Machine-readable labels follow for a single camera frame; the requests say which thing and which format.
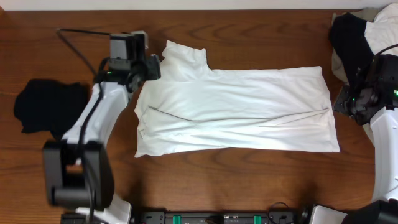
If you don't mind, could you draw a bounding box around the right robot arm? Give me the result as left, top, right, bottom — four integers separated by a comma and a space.
308, 89, 397, 224

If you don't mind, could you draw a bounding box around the white t-shirt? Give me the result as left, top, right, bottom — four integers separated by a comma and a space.
135, 41, 340, 157

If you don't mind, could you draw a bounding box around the white printed garment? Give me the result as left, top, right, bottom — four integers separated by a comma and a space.
364, 3, 398, 55

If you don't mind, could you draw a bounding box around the black garment in pile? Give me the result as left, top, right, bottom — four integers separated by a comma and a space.
328, 13, 374, 85

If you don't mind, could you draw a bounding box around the folded black garment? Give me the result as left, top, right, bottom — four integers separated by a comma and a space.
14, 79, 90, 140

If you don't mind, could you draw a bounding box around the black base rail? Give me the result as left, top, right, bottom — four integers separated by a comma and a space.
126, 202, 312, 224

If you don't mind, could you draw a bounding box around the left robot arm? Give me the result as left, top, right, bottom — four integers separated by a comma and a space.
43, 55, 161, 223

